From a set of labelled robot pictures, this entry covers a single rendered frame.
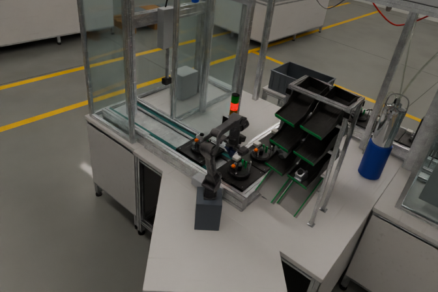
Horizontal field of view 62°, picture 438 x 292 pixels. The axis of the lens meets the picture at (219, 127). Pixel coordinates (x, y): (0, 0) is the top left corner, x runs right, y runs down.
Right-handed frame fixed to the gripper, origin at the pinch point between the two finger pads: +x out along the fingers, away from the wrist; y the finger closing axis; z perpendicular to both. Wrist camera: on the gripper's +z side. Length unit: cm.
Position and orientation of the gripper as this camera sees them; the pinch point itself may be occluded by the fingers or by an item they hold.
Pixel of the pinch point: (231, 152)
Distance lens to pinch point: 203.8
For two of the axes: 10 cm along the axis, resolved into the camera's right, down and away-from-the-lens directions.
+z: 6.4, -3.6, 6.8
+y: -7.6, -4.1, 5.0
